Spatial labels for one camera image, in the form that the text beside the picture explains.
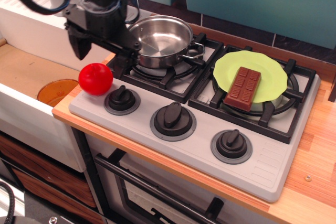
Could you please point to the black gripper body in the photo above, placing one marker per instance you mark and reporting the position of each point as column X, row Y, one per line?
column 106, row 29

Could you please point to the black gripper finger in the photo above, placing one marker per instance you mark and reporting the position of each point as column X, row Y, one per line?
column 123, row 61
column 80, row 42

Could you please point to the red toy apple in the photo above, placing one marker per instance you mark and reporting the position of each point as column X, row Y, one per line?
column 95, row 79

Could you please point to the brown chocolate bar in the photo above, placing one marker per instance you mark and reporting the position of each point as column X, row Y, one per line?
column 243, row 89

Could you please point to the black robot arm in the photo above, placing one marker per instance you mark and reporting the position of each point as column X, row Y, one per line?
column 102, row 6

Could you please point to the black left stove knob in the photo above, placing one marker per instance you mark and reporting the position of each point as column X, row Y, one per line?
column 122, row 101

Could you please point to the black stove knob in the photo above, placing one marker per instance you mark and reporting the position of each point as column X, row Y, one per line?
column 122, row 101
column 173, row 122
column 231, row 147

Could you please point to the stainless steel pot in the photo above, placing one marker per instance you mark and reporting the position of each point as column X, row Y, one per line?
column 165, row 41

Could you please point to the black middle stove knob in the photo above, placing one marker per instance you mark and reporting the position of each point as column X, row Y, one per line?
column 173, row 122

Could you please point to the black right stove knob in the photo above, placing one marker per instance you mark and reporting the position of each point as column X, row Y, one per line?
column 231, row 147

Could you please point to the grey toy stove top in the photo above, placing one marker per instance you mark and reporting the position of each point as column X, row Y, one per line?
column 262, row 175

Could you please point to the light green plate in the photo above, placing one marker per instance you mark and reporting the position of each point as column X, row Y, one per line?
column 273, row 77

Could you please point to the white toy sink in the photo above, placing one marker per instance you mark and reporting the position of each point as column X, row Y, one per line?
column 35, row 51

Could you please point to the black left burner grate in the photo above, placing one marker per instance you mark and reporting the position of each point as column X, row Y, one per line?
column 179, row 81

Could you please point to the black burner grate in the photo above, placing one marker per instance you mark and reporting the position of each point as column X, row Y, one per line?
column 277, row 119
column 179, row 81

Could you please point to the wooden drawer fronts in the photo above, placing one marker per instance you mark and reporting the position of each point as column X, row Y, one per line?
column 50, row 181

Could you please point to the toy oven door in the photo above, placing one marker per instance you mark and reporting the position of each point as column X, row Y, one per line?
column 145, row 193

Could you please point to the black right burner grate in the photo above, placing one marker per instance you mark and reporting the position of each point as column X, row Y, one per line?
column 277, row 119

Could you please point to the black oven door handle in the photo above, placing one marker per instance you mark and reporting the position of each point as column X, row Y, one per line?
column 112, row 164

